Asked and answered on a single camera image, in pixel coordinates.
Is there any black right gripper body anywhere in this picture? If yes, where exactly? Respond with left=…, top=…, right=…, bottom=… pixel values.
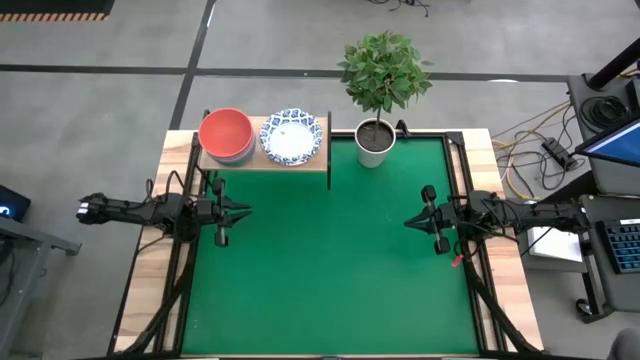
left=420, top=184, right=471, bottom=256

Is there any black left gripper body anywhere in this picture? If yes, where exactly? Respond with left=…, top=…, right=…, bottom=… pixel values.
left=192, top=177, right=231, bottom=249

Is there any blue-grey plastic bowl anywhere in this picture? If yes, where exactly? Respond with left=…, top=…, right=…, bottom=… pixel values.
left=202, top=142, right=257, bottom=168

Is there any red plastic bowl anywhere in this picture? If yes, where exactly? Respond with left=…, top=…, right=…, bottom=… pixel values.
left=197, top=107, right=257, bottom=160

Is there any blue patterned paper bowl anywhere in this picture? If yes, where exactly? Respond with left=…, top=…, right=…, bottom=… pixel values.
left=258, top=107, right=324, bottom=167

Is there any green table mat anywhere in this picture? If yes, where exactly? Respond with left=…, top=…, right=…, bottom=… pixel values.
left=180, top=137, right=481, bottom=357

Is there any white paper sheet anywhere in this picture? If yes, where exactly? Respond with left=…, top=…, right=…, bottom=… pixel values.
left=526, top=224, right=585, bottom=264

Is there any black power strip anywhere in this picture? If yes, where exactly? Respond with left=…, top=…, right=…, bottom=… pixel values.
left=541, top=137, right=581, bottom=171

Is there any green tree in white pot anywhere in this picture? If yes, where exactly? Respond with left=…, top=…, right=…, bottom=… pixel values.
left=336, top=30, right=434, bottom=169

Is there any grey desk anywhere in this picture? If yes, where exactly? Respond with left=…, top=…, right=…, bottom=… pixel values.
left=567, top=72, right=640, bottom=324

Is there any black keyboard with blue keys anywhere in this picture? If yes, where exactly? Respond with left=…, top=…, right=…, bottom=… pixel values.
left=595, top=217, right=640, bottom=275

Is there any laptop with blue screen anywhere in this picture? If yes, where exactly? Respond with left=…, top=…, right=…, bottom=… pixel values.
left=574, top=117, right=640, bottom=169

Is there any grey metal stand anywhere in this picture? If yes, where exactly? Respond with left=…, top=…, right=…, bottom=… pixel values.
left=0, top=214, right=84, bottom=359

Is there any black device with blue light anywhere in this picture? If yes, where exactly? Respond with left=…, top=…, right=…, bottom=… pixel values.
left=0, top=184, right=32, bottom=222

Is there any black pole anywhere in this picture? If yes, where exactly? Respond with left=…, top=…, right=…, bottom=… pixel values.
left=587, top=37, right=640, bottom=91

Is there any black orange striped floor mat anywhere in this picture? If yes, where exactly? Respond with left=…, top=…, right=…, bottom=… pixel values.
left=0, top=0, right=116, bottom=23

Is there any wooden shelf with black frame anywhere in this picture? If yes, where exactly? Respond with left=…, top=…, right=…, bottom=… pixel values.
left=198, top=109, right=334, bottom=191

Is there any yellow floor cable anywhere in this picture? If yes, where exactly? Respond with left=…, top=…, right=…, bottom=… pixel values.
left=492, top=102, right=574, bottom=201

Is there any coiled black cable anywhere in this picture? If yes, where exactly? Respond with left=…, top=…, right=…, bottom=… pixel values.
left=579, top=94, right=630, bottom=132

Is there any black floor cable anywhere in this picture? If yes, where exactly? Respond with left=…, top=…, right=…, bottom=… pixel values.
left=367, top=0, right=431, bottom=17

